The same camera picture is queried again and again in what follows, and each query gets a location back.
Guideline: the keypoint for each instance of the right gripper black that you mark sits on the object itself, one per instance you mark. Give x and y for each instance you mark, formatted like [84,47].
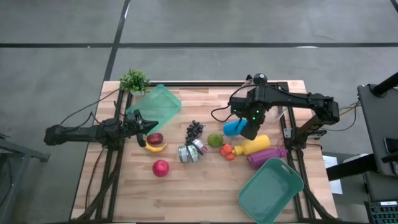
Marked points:
[258,105]

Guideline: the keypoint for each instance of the bright red round fruit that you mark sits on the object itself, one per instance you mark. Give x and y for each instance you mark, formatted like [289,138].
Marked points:
[160,168]

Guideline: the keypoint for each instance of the yellow plastic bottle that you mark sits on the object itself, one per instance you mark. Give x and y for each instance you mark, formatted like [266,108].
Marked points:
[253,145]

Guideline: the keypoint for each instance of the red labelled tin can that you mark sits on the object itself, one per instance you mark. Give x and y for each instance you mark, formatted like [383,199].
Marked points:
[200,146]

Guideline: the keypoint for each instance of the silver tin can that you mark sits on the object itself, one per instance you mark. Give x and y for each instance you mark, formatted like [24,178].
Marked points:
[183,154]
[192,153]

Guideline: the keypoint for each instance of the green pear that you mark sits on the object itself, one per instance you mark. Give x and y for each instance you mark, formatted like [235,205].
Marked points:
[215,140]

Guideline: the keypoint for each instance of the small green potted plant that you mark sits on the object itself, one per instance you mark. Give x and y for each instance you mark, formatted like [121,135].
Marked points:
[134,81]

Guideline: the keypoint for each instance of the silver frame corner bracket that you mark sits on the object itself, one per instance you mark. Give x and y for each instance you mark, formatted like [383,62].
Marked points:
[287,133]

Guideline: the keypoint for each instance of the clear bottle black cap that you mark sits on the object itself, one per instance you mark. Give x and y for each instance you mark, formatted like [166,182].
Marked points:
[260,79]

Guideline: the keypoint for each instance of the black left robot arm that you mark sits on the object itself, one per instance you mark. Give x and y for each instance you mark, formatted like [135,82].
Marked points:
[77,134]

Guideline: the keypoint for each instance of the black aluminium table frame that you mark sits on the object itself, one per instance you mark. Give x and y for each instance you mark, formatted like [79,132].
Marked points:
[202,84]

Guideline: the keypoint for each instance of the grey metal stand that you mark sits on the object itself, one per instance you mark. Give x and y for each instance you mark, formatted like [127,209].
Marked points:
[18,155]

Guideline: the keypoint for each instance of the black side desk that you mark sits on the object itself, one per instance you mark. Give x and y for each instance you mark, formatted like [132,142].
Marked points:
[373,124]

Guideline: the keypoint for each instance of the white paper sheet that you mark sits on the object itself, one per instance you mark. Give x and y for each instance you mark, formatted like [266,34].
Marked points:
[331,165]

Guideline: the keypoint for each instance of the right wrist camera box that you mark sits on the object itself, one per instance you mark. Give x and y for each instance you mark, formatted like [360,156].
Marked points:
[238,105]

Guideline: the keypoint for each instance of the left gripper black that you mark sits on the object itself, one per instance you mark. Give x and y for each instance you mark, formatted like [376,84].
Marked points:
[132,129]

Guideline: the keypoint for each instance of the dark grape bunch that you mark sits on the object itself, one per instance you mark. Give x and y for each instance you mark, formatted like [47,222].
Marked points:
[193,130]

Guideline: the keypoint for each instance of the teal plastic tray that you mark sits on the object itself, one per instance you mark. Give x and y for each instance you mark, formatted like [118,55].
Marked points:
[270,191]

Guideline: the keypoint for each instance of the yellow banana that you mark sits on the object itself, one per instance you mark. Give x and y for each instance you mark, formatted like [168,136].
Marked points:
[154,148]

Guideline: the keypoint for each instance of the keyboard with blue keys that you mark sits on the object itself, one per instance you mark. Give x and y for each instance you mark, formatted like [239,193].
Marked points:
[382,213]

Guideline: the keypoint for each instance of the black phone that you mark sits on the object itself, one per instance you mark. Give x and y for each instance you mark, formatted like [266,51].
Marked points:
[391,145]

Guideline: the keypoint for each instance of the dark red apple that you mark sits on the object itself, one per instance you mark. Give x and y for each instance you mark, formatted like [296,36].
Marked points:
[155,138]

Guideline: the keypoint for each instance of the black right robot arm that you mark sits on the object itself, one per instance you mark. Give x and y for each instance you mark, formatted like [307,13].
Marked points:
[295,98]

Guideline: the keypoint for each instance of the clear plastic bin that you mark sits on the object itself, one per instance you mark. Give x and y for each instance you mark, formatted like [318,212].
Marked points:
[276,115]

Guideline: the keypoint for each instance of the translucent green plastic bin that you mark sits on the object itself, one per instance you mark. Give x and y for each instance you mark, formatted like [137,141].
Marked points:
[155,105]

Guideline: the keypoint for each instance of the purple plastic bottle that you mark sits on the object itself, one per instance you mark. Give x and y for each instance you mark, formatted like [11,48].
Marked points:
[264,158]

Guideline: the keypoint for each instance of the blue plastic bottle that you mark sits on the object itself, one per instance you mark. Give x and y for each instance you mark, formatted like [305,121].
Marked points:
[230,128]

